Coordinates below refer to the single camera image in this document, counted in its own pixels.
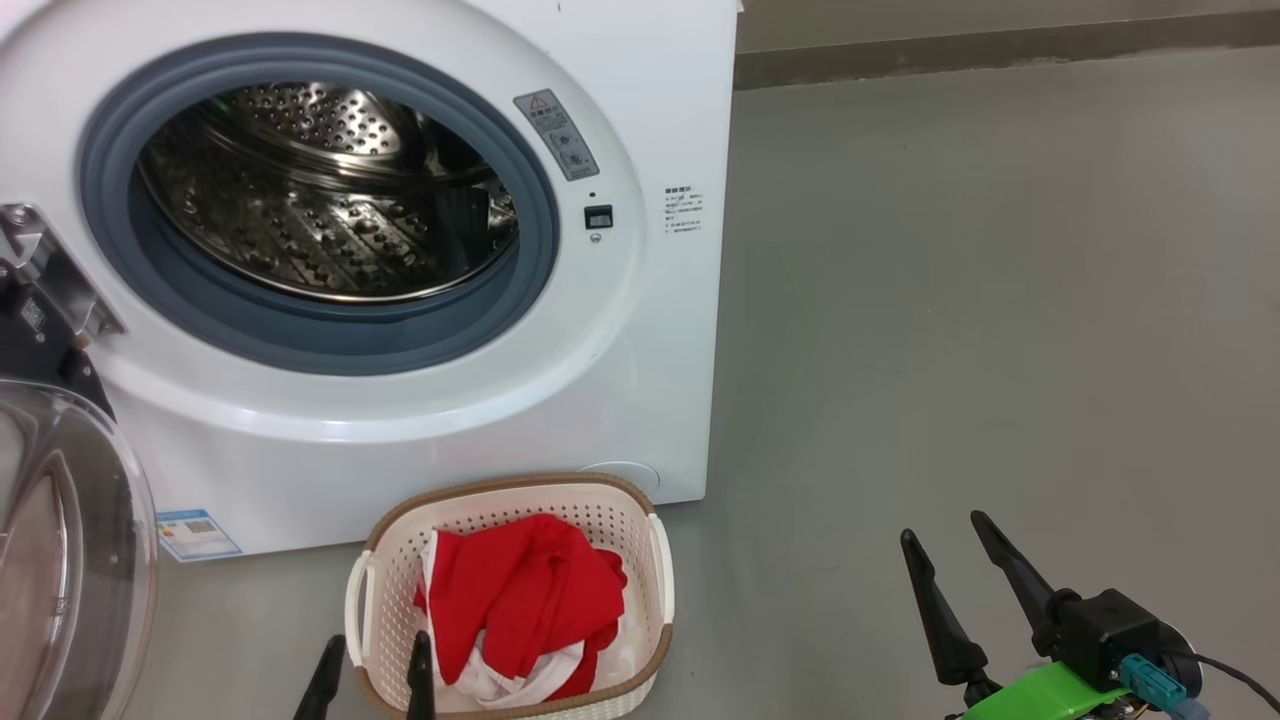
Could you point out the red and white garment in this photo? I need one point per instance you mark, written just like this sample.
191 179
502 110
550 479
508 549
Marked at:
520 600

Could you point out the washing machine glass door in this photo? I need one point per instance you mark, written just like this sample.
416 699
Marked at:
70 560

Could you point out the white front-load washing machine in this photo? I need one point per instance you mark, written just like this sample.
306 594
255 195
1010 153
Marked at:
650 400

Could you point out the cream perforated laundry basket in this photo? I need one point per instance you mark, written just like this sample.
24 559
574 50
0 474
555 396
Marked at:
400 560

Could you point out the grey warning sticker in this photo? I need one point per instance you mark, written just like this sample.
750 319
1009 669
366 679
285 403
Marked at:
557 135

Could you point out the black door latch socket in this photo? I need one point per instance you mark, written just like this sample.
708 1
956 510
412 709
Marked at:
598 217

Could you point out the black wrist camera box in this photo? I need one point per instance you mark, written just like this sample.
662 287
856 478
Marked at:
1115 630

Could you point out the metal door hinge bracket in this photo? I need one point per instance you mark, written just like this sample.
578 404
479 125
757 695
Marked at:
55 270

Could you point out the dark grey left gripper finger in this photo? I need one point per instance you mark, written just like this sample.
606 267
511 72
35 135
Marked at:
421 685
322 685

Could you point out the printed text sticker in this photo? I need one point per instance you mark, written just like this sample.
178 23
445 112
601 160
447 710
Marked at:
683 210

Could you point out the bright green right gripper body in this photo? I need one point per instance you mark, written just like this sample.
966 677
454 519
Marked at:
1050 695

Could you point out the blue energy label sticker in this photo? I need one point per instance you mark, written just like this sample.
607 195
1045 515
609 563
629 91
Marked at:
198 535

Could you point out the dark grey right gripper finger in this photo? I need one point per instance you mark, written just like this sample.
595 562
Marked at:
945 625
1025 585

